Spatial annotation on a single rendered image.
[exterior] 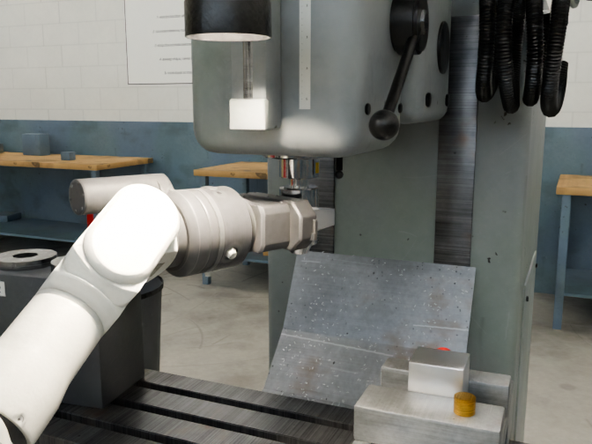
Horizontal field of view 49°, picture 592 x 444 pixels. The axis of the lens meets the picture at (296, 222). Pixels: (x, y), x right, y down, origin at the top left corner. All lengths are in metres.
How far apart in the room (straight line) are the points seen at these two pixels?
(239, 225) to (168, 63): 5.31
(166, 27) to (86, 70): 0.97
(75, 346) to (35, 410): 0.06
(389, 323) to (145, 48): 5.17
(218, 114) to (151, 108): 5.35
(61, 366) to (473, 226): 0.74
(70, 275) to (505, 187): 0.73
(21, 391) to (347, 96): 0.39
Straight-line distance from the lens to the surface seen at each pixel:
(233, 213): 0.66
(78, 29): 6.57
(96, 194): 0.63
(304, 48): 0.66
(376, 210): 1.13
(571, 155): 4.90
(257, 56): 0.64
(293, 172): 0.74
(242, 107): 0.65
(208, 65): 0.71
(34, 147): 6.52
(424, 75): 0.83
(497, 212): 1.09
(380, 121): 0.63
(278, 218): 0.69
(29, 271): 1.01
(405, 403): 0.73
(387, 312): 1.12
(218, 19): 0.53
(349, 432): 0.90
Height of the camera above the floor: 1.37
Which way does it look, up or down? 10 degrees down
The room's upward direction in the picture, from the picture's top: straight up
